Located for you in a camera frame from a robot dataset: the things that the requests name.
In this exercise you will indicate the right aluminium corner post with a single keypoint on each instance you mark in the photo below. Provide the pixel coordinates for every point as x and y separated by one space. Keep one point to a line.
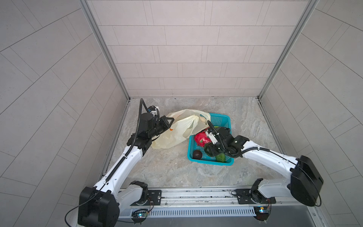
306 14

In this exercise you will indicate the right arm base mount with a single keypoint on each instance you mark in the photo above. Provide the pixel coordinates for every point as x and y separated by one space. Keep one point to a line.
252 195

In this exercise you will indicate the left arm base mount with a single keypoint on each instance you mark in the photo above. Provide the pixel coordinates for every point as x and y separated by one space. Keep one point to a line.
148 197

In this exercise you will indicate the pink dragon fruit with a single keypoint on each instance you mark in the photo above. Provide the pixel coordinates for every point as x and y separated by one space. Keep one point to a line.
202 138

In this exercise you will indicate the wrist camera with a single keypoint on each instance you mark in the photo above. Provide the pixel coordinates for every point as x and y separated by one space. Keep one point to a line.
212 138
154 110

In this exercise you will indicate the circuit board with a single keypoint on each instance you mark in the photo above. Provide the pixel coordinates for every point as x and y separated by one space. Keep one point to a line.
262 213
139 216

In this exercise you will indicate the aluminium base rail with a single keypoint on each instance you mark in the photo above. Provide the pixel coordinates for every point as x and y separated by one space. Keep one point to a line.
205 202

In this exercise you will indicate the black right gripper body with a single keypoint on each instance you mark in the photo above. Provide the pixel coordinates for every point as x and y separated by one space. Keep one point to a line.
212 147

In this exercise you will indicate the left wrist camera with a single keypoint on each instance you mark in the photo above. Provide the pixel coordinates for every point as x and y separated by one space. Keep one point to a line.
154 110

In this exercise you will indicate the translucent cream plastic bag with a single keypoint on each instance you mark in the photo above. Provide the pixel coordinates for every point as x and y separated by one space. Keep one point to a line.
186 123

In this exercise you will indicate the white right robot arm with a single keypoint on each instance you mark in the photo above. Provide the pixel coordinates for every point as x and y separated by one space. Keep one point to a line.
301 179

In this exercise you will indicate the left aluminium corner post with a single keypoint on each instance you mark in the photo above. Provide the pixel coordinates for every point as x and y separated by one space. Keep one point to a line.
98 36

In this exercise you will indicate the teal plastic basket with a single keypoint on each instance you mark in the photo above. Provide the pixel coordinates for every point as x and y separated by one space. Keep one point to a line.
219 120

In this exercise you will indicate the dark purple round fruit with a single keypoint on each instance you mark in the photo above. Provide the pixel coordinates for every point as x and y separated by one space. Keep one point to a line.
197 154

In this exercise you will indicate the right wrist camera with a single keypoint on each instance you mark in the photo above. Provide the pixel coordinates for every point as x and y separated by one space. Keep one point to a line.
212 138

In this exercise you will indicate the left circuit board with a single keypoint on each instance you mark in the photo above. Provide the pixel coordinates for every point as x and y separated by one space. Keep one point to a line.
139 216

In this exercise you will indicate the right circuit board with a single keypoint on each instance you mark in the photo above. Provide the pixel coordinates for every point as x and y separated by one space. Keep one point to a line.
262 213

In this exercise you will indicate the green custard apple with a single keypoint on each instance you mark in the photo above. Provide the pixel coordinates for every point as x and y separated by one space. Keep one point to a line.
221 158

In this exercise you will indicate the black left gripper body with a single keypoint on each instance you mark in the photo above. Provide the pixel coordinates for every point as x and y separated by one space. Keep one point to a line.
164 123

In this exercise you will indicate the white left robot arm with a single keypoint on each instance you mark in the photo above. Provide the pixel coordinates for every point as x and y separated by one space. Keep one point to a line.
101 205

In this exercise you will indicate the aluminium corner post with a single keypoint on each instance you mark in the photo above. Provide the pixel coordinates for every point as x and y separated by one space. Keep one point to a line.
306 14
98 36

